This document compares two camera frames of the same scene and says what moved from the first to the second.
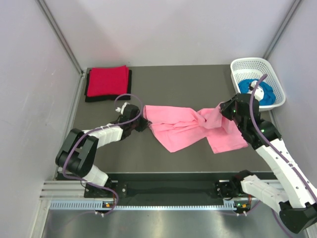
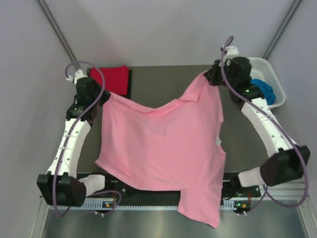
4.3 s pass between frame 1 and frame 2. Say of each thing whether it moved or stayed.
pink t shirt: moved
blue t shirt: stayed
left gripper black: moved
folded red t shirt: stayed
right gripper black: moved
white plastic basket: stayed
